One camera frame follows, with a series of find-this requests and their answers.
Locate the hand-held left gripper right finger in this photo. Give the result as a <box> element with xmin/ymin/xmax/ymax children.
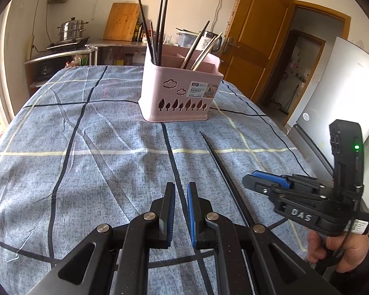
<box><xmin>187</xmin><ymin>182</ymin><xmax>342</xmax><ymax>295</ymax></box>

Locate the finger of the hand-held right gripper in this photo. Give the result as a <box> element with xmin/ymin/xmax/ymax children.
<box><xmin>251</xmin><ymin>171</ymin><xmax>334</xmax><ymax>191</ymax></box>
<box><xmin>242</xmin><ymin>175</ymin><xmax>335</xmax><ymax>205</ymax></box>

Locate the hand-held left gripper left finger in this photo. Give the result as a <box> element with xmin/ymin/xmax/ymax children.
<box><xmin>28</xmin><ymin>182</ymin><xmax>176</xmax><ymax>295</ymax></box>

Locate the black chopstick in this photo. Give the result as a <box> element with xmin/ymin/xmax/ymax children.
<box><xmin>155</xmin><ymin>0</ymin><xmax>165</xmax><ymax>66</ymax></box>
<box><xmin>200</xmin><ymin>131</ymin><xmax>253</xmax><ymax>226</ymax></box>
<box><xmin>138</xmin><ymin>0</ymin><xmax>156</xmax><ymax>65</ymax></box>
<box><xmin>202</xmin><ymin>132</ymin><xmax>256</xmax><ymax>226</ymax></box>
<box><xmin>150</xmin><ymin>21</ymin><xmax>157</xmax><ymax>64</ymax></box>
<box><xmin>159</xmin><ymin>0</ymin><xmax>170</xmax><ymax>66</ymax></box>

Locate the pink plastic basket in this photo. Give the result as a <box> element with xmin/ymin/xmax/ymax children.
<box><xmin>138</xmin><ymin>52</ymin><xmax>224</xmax><ymax>123</ymax></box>

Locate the light wooden chopstick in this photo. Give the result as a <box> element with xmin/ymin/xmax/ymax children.
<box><xmin>191</xmin><ymin>31</ymin><xmax>223</xmax><ymax>71</ymax></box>
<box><xmin>195</xmin><ymin>35</ymin><xmax>219</xmax><ymax>70</ymax></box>

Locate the brown chopstick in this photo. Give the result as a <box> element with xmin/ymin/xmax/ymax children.
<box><xmin>181</xmin><ymin>20</ymin><xmax>210</xmax><ymax>70</ymax></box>

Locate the person's right hand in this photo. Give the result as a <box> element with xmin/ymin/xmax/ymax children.
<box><xmin>307</xmin><ymin>230</ymin><xmax>369</xmax><ymax>273</ymax></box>

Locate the blue plaid blanket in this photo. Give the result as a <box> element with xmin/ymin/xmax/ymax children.
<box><xmin>0</xmin><ymin>64</ymin><xmax>317</xmax><ymax>295</ymax></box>

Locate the silver refrigerator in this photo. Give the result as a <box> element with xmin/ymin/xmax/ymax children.
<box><xmin>284</xmin><ymin>36</ymin><xmax>369</xmax><ymax>173</ymax></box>

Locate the wooden door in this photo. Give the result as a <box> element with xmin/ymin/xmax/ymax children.
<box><xmin>223</xmin><ymin>0</ymin><xmax>292</xmax><ymax>105</ymax></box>

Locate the clear plastic container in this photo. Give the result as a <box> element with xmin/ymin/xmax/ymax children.
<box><xmin>176</xmin><ymin>29</ymin><xmax>200</xmax><ymax>47</ymax></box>

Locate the steel counter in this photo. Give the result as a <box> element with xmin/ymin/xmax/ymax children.
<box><xmin>88</xmin><ymin>39</ymin><xmax>148</xmax><ymax>66</ymax></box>

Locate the black kitchen appliance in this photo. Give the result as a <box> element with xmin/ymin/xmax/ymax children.
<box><xmin>34</xmin><ymin>61</ymin><xmax>60</xmax><ymax>79</ymax></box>

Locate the bamboo cutting board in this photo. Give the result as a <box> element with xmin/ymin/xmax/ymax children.
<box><xmin>103</xmin><ymin>2</ymin><xmax>141</xmax><ymax>41</ymax></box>

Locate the gas stove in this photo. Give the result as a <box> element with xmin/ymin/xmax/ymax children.
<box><xmin>46</xmin><ymin>37</ymin><xmax>91</xmax><ymax>50</ymax></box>

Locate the stove stand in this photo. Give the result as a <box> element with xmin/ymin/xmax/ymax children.
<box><xmin>25</xmin><ymin>46</ymin><xmax>97</xmax><ymax>89</ymax></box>

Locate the stainless steel steamer pot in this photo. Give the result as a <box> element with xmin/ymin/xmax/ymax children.
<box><xmin>57</xmin><ymin>18</ymin><xmax>89</xmax><ymax>42</ymax></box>

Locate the metal door handle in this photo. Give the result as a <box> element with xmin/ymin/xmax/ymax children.
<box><xmin>224</xmin><ymin>37</ymin><xmax>240</xmax><ymax>57</ymax></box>

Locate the wooden door frame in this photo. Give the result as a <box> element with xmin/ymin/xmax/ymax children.
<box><xmin>255</xmin><ymin>0</ymin><xmax>351</xmax><ymax>108</ymax></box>

